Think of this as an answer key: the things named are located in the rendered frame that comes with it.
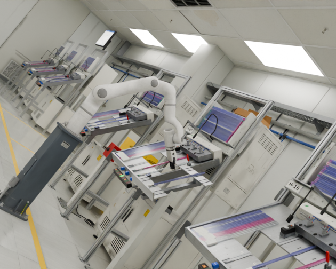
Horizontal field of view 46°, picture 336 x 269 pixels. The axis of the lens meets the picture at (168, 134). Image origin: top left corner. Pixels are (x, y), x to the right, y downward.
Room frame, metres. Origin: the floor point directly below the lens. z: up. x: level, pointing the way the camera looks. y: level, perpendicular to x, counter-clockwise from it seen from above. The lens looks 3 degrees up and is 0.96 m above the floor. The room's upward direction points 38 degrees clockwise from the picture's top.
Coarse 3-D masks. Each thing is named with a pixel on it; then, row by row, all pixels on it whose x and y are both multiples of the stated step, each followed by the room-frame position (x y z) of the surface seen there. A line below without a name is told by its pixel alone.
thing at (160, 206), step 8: (160, 200) 2.89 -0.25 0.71; (168, 200) 2.87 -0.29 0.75; (160, 208) 2.86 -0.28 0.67; (152, 216) 2.86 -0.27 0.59; (160, 216) 2.89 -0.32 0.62; (144, 224) 2.87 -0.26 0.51; (152, 224) 2.88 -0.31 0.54; (136, 232) 2.89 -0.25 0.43; (144, 232) 2.87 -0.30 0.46; (128, 240) 2.90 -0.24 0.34; (136, 240) 2.86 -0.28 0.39; (128, 248) 2.86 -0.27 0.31; (120, 256) 2.87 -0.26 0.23; (128, 256) 2.88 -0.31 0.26; (112, 264) 2.88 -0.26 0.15; (120, 264) 2.87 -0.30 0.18
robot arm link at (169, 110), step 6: (168, 108) 3.04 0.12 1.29; (174, 108) 3.05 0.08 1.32; (168, 114) 3.05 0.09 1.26; (174, 114) 3.06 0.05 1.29; (168, 120) 3.06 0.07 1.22; (174, 120) 3.05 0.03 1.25; (174, 126) 3.05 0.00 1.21; (180, 126) 3.05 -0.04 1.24; (180, 132) 3.04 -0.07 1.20; (174, 138) 3.06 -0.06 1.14; (180, 138) 3.04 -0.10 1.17
